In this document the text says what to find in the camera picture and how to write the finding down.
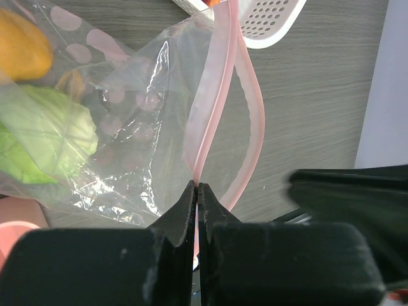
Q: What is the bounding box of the white perforated plastic basket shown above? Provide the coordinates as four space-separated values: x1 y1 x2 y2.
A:
175 1 306 55

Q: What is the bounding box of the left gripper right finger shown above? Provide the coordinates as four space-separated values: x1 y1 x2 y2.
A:
198 184 386 305

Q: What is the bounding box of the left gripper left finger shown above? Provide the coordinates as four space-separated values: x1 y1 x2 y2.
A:
1 182 195 305

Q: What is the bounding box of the pink divided organizer tray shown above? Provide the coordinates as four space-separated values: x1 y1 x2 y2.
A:
0 197 48 268

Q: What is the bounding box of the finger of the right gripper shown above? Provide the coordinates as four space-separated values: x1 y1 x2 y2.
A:
288 164 407 287

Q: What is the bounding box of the green fake lettuce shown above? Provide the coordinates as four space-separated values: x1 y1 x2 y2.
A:
1 84 98 184

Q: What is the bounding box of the orange fake fruit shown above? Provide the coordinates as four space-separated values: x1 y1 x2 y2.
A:
1 8 54 84

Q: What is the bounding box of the clear pink zip top bag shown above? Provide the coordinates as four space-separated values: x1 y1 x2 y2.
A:
1 1 265 227

